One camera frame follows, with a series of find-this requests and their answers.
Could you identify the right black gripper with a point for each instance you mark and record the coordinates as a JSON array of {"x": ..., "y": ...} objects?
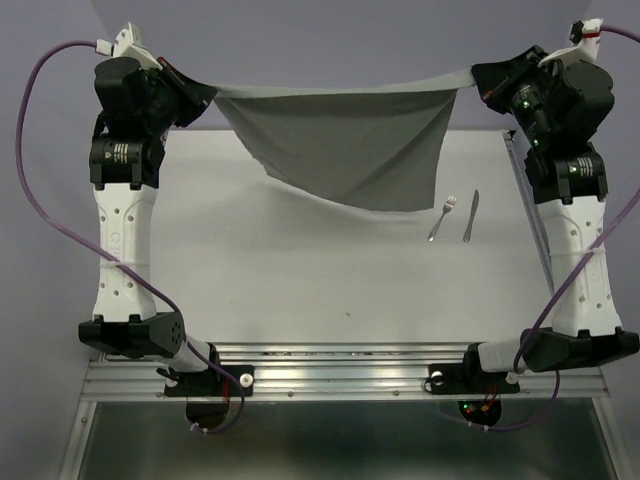
[{"x": 492, "y": 72}]

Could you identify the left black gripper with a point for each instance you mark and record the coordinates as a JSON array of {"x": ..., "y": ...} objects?
[{"x": 153, "y": 76}]

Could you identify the grey cloth napkin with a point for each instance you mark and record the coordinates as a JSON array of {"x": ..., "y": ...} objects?
[{"x": 373, "y": 148}]

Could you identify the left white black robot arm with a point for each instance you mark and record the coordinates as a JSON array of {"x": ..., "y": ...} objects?
[{"x": 124, "y": 169}]

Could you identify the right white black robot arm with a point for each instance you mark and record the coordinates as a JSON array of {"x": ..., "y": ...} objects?
[{"x": 580, "y": 326}]

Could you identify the silver fork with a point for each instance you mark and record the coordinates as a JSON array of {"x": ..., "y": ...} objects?
[{"x": 446, "y": 209}]

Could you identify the silver knife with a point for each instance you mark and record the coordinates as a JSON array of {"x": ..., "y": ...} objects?
[{"x": 473, "y": 211}]

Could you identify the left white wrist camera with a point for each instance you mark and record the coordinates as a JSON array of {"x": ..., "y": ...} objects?
[{"x": 128, "y": 44}]

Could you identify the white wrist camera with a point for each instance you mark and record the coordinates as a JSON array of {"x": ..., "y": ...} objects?
[
  {"x": 585, "y": 42},
  {"x": 128, "y": 44}
]

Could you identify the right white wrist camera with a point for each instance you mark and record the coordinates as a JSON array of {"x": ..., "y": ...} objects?
[{"x": 585, "y": 42}]

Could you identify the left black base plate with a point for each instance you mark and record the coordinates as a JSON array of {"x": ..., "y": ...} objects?
[{"x": 207, "y": 383}]

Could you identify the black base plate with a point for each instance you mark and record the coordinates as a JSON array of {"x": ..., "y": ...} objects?
[
  {"x": 207, "y": 383},
  {"x": 453, "y": 379}
]

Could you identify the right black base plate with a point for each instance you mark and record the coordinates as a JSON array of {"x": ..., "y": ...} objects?
[{"x": 453, "y": 379}]

